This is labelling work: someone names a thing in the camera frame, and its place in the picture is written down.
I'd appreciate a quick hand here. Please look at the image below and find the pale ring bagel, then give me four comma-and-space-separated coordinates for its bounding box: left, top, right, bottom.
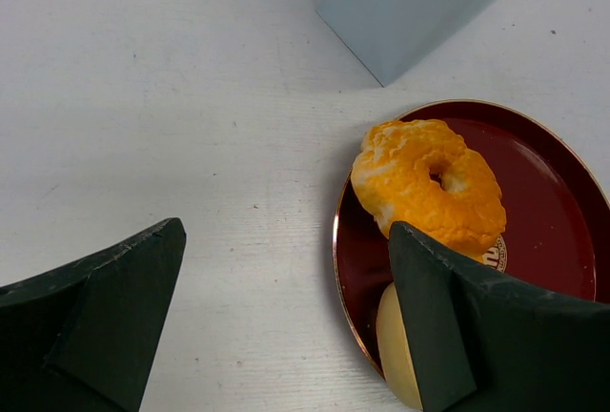
376, 282, 423, 410

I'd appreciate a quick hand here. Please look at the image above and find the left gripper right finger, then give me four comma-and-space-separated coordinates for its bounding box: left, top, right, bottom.
389, 222, 609, 411

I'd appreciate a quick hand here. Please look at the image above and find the orange ring donut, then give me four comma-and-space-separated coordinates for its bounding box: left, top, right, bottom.
351, 119, 507, 261

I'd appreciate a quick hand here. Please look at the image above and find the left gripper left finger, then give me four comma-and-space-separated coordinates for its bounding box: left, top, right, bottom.
1, 217, 186, 411

